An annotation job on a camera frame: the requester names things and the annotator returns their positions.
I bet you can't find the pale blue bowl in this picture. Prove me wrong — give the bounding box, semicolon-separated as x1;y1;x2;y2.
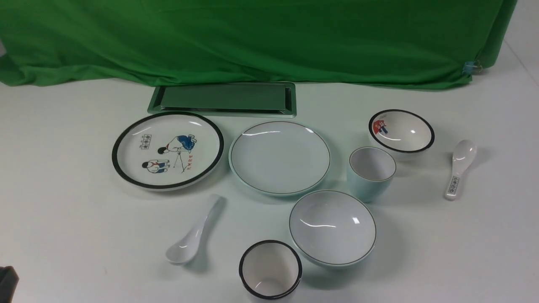
288;190;377;268

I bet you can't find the pale blue cup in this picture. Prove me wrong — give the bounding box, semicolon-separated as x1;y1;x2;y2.
346;146;397;203

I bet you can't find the plain white ceramic spoon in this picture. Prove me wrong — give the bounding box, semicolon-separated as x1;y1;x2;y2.
165;194;224;265

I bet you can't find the pale blue plate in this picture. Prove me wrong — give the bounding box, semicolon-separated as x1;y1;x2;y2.
228;121;331;197

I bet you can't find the black-rimmed cartoon plate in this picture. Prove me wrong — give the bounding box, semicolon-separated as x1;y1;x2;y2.
112;112;224;191

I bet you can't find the black-rimmed white cup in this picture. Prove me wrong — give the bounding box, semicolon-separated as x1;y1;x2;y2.
238;240;304;303

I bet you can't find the black-rimmed cartoon bowl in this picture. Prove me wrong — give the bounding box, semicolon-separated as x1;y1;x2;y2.
368;109;435;161

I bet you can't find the green backdrop cloth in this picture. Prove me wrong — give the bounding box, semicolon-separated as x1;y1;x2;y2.
0;0;517;90

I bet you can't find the white spoon with print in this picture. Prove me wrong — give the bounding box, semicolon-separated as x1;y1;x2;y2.
444;139;477;201

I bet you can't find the blue binder clip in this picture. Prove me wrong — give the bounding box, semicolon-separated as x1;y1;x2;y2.
462;60;483;75

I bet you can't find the black object at corner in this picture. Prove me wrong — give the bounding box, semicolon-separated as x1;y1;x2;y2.
0;266;19;303

